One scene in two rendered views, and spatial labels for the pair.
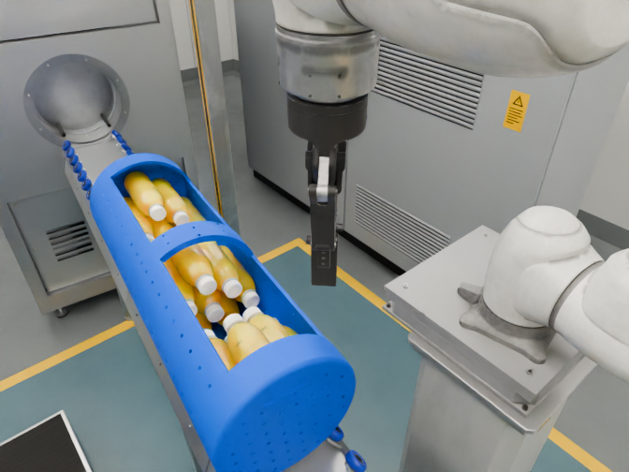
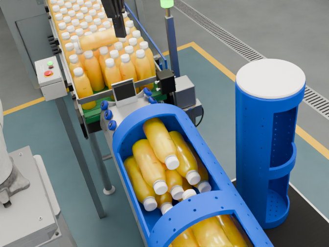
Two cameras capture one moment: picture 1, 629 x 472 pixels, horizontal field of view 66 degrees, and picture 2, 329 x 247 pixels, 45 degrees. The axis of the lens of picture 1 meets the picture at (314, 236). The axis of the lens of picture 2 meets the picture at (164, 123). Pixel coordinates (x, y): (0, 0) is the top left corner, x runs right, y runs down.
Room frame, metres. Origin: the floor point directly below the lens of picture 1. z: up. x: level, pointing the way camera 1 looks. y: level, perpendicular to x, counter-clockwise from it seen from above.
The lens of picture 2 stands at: (1.42, 0.42, 2.01)
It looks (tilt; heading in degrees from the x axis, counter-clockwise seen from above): 41 degrees down; 199
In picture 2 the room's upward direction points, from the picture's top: 9 degrees counter-clockwise
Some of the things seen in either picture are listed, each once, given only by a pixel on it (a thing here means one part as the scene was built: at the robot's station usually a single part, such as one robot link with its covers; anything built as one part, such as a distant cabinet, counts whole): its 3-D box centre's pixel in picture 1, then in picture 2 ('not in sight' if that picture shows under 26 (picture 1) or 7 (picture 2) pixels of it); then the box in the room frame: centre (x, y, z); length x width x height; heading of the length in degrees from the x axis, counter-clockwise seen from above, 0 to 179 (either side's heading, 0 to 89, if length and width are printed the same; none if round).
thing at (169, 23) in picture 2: not in sight; (179, 101); (-0.40, -0.10, 0.55); 0.04 x 0.04 x 1.10; 33
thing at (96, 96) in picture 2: not in sight; (121, 88); (0.05, -0.24, 0.96); 0.40 x 0.01 x 0.03; 123
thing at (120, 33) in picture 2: not in sight; (118, 26); (0.44, -0.01, 1.49); 0.03 x 0.01 x 0.07; 85
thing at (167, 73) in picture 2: not in sight; (165, 83); (-0.03, -0.05, 0.95); 0.10 x 0.07 x 0.10; 123
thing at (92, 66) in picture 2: not in sight; (93, 71); (-0.04, -0.40, 0.99); 0.07 x 0.07 x 0.19
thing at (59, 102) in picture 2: not in sight; (82, 160); (0.10, -0.55, 0.50); 0.04 x 0.04 x 1.00; 33
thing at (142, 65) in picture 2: not in sight; (143, 71); (-0.05, -0.15, 0.99); 0.07 x 0.07 x 0.19
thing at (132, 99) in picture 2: not in sight; (125, 93); (0.12, -0.19, 0.99); 0.10 x 0.02 x 0.12; 123
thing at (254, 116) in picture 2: not in sight; (265, 153); (0.02, 0.42, 0.59); 0.28 x 0.28 x 0.88
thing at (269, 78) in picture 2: not in sight; (270, 77); (0.02, 0.42, 1.03); 0.28 x 0.28 x 0.01
